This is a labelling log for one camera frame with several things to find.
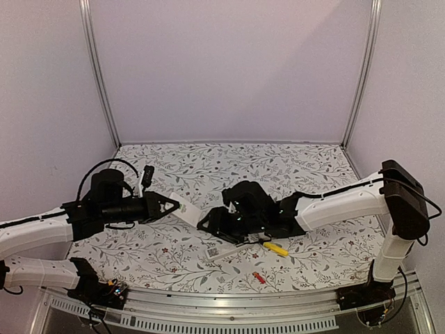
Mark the narrow white remote control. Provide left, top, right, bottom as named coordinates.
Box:
left=204, top=243, right=252, bottom=261

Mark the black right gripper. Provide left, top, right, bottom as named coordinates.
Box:
left=199, top=205, right=266, bottom=243

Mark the aluminium corner post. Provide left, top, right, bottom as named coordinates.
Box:
left=341, top=0, right=382, bottom=150
left=79, top=0, right=122, bottom=150

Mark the right aluminium corner post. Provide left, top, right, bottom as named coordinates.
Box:
left=341, top=0, right=382, bottom=150

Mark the aluminium front rail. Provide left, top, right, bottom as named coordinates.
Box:
left=30, top=271, right=440, bottom=333

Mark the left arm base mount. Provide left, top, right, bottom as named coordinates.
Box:
left=67, top=279, right=128, bottom=310

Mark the floral patterned table mat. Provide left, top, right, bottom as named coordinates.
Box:
left=69, top=143, right=383, bottom=294

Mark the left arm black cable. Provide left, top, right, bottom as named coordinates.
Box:
left=76, top=158, right=138, bottom=199

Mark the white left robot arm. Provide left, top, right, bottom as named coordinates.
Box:
left=1, top=168, right=180, bottom=302

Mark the left aluminium corner post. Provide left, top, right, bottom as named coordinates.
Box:
left=79, top=0, right=122, bottom=150

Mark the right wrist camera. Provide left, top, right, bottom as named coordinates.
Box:
left=222, top=189, right=236, bottom=214

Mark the white remote with green buttons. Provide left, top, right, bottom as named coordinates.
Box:
left=170, top=192, right=203, bottom=228

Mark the red battery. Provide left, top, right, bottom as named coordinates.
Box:
left=252, top=272, right=266, bottom=284

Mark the yellow handled screwdriver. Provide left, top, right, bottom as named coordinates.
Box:
left=260, top=241, right=289, bottom=257

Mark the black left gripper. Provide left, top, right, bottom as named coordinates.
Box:
left=101, top=191, right=179, bottom=225

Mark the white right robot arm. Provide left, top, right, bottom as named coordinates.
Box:
left=197, top=160, right=442, bottom=303

